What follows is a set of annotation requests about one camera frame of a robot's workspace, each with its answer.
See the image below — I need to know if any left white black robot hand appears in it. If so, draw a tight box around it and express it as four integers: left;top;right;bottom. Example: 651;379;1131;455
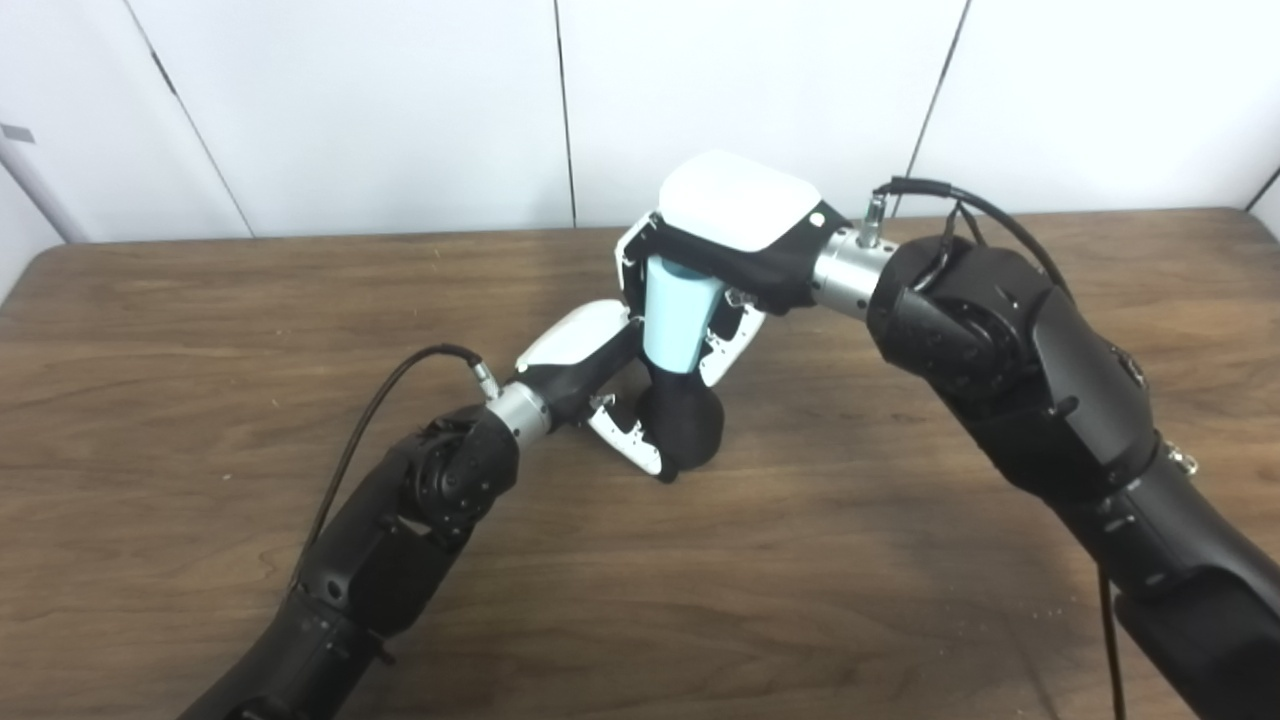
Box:
513;298;666;479

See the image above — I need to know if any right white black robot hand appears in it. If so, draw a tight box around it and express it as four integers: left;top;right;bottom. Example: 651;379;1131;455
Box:
613;150;853;389

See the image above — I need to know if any light-blue hose piece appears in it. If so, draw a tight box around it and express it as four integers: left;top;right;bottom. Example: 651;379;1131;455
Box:
642;255;729;373

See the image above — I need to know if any black funnel-shaped nozzle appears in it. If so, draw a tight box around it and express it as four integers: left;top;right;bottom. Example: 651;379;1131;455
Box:
638;360;725;485

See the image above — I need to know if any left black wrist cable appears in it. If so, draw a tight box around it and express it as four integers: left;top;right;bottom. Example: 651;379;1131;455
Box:
288;344;501;591

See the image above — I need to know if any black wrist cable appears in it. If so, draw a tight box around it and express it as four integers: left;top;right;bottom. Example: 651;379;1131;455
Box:
288;344;501;591
862;177;1129;720

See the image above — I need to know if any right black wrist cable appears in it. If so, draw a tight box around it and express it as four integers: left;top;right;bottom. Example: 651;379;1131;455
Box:
862;177;1129;720

